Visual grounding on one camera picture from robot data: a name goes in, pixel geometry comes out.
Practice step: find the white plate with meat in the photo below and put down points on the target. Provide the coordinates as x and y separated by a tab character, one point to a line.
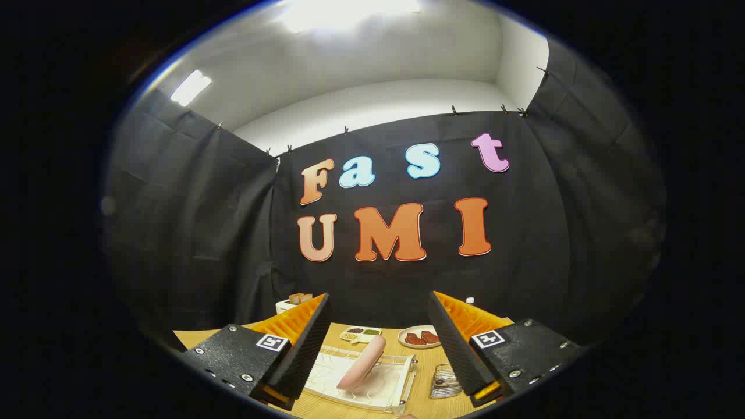
419	328

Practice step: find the red meat piece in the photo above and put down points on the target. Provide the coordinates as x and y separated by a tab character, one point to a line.
415	338
430	336

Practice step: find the white divided dish with beans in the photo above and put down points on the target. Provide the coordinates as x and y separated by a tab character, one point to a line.
361	338

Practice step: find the large ceiling light panel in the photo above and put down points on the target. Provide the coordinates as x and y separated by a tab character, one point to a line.
349	11

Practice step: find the small ceiling light panel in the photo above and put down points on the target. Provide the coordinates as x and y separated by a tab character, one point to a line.
190	87

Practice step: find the black backdrop cloth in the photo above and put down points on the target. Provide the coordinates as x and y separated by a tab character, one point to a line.
233	233

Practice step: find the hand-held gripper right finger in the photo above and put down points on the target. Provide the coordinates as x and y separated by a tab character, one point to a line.
454	349

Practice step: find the pink plate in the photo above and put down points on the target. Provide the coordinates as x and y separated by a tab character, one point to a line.
364	361

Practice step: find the white toaster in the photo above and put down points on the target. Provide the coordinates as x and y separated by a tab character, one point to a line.
284	306

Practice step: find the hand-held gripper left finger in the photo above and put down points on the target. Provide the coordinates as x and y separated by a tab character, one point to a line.
308	349

